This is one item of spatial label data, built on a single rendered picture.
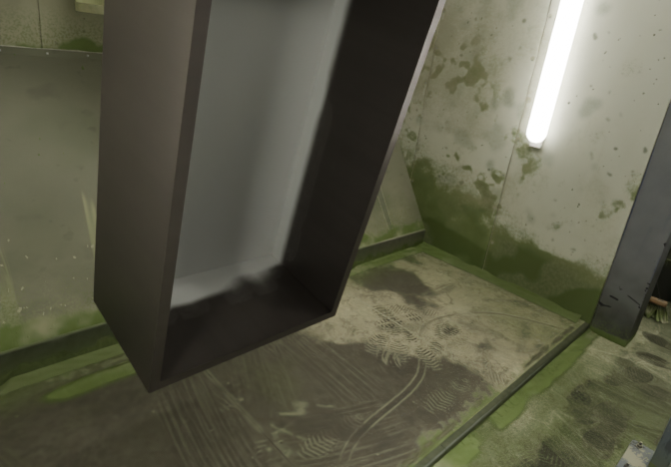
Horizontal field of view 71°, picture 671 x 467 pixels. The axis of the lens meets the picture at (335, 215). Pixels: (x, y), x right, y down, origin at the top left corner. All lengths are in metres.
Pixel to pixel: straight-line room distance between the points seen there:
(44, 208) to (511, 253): 2.34
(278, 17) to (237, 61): 0.15
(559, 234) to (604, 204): 0.28
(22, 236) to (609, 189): 2.56
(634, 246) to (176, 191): 2.26
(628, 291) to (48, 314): 2.56
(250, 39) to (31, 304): 1.23
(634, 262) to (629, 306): 0.23
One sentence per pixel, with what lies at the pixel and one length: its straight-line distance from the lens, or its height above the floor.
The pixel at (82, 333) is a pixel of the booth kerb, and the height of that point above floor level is 0.15.
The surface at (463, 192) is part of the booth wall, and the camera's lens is 3.02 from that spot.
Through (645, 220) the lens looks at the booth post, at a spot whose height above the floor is 0.66.
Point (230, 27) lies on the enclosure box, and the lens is 1.24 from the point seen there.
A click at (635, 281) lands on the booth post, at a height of 0.35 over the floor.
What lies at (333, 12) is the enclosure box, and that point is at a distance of 1.41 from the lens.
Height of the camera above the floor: 1.26
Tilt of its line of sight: 20 degrees down
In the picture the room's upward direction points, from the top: 7 degrees clockwise
